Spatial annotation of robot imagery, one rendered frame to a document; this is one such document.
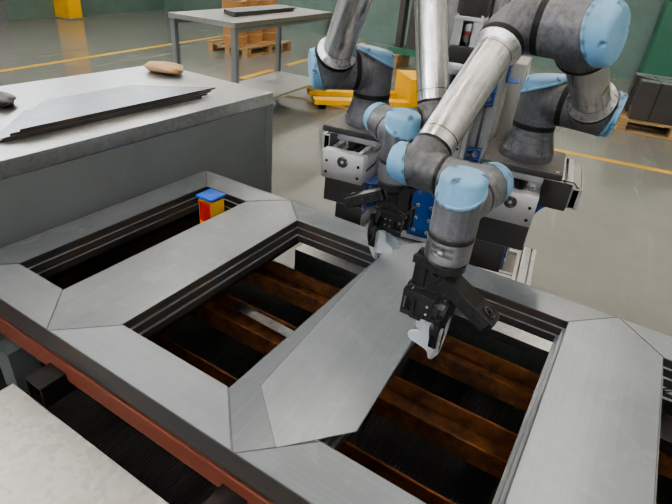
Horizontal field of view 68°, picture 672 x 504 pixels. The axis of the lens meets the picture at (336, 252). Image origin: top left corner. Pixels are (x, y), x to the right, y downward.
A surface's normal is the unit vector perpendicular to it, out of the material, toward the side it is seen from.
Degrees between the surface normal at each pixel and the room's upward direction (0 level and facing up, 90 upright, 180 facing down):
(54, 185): 90
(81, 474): 0
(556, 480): 0
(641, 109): 90
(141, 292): 0
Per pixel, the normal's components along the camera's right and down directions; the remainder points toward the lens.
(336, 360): 0.08, -0.86
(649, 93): -0.37, 0.45
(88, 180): 0.84, 0.33
